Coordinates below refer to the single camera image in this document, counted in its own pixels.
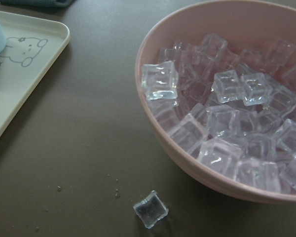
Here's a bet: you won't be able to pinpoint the pink bowl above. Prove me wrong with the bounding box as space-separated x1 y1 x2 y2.
135 0 296 204

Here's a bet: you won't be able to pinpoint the spilled ice cube far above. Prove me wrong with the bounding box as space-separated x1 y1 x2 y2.
133 190 169 229

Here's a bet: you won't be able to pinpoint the clear plastic ice cubes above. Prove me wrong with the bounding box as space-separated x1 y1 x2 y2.
141 33 296 194

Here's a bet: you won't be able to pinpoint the cream rabbit serving tray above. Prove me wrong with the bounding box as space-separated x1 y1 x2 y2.
0 11 70 136

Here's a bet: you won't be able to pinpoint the grey folded cloth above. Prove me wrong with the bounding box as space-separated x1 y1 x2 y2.
0 0 73 7

